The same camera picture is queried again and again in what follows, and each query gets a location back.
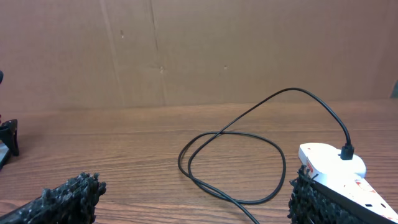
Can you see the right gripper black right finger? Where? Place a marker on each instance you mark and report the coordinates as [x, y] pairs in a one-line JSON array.
[[314, 203]]

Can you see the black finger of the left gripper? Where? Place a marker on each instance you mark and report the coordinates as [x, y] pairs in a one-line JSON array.
[[9, 136]]

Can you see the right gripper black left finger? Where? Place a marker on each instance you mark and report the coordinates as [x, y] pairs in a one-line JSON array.
[[73, 202]]

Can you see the dark blue Galaxy smartphone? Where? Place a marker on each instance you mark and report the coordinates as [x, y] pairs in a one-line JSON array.
[[4, 154]]

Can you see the white charger plug adapter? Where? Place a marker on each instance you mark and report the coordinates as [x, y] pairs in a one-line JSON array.
[[327, 160]]

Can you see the white power extension strip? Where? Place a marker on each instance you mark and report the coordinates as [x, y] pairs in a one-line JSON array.
[[350, 186]]

